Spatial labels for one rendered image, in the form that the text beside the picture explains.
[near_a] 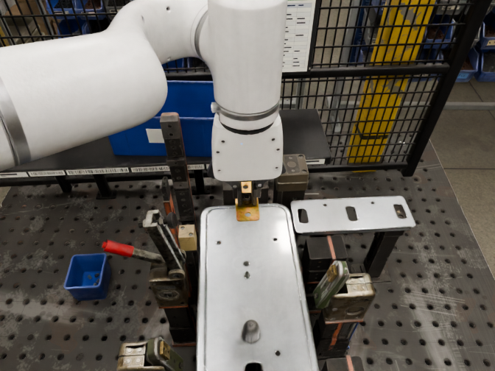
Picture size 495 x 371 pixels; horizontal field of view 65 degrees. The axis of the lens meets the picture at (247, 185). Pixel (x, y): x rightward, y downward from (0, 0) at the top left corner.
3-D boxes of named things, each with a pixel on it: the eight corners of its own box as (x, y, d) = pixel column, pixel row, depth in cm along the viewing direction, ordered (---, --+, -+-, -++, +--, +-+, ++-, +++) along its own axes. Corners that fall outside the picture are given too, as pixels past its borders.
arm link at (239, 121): (211, 116, 46) (212, 135, 48) (283, 113, 47) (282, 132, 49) (210, 77, 52) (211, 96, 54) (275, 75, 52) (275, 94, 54)
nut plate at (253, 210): (260, 220, 62) (260, 216, 61) (236, 221, 62) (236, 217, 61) (255, 182, 68) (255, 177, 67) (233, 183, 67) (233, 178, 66)
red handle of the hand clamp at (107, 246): (183, 271, 76) (102, 251, 69) (177, 277, 77) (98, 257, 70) (183, 253, 79) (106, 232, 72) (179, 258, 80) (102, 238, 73)
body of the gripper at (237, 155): (208, 127, 48) (213, 188, 56) (289, 124, 48) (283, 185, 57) (208, 93, 53) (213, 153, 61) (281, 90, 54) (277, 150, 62)
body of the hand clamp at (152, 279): (198, 345, 102) (182, 280, 76) (172, 347, 102) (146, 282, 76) (199, 323, 106) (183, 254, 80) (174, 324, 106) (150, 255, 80)
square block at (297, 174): (296, 254, 121) (310, 174, 95) (271, 255, 121) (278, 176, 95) (292, 233, 127) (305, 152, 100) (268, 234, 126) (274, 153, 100)
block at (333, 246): (334, 316, 108) (353, 263, 87) (294, 319, 107) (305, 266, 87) (326, 285, 114) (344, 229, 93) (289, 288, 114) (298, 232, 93)
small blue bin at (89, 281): (108, 302, 111) (99, 286, 104) (73, 304, 110) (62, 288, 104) (115, 268, 118) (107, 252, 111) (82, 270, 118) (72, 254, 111)
